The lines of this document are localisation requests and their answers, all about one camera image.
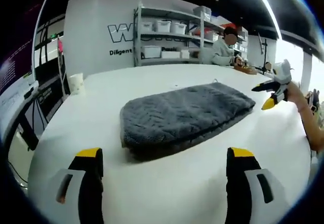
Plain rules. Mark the black tripod stand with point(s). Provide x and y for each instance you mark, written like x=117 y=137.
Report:
x=264 y=54

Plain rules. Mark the ceiling light strip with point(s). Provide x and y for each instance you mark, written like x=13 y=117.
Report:
x=268 y=9

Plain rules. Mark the monitor with purple terminal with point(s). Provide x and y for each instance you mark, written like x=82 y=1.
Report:
x=10 y=69

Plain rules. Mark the grey towel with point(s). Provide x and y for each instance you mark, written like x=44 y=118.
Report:
x=187 y=117

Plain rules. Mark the person's right hand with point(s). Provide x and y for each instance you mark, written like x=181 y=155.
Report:
x=295 y=92

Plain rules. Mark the black cabinet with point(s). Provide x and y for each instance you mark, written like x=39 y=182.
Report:
x=49 y=100

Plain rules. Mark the white paper cup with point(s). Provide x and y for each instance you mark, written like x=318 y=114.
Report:
x=76 y=84

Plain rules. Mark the grey metal shelf rack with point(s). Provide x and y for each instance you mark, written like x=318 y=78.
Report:
x=138 y=37

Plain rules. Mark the white storage boxes on shelves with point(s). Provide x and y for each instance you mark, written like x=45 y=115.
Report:
x=164 y=26

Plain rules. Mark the wooden tray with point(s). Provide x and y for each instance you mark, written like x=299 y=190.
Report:
x=246 y=69

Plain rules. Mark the pink-topped white stand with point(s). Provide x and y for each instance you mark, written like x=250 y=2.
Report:
x=60 y=57

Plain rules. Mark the white side desk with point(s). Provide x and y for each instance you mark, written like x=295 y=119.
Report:
x=12 y=102

